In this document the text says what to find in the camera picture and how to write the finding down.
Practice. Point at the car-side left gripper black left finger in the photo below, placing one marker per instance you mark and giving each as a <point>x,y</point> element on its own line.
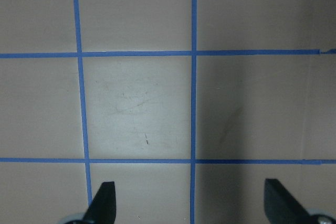
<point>103,208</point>

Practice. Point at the car-side left gripper black right finger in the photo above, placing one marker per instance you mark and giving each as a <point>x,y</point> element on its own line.
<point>281,207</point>

